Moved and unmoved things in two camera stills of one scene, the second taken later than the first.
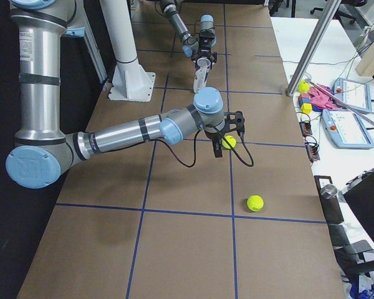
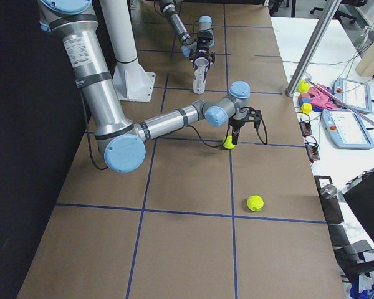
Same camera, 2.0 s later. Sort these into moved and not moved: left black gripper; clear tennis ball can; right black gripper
Moved: right black gripper
Not moved: left black gripper; clear tennis ball can
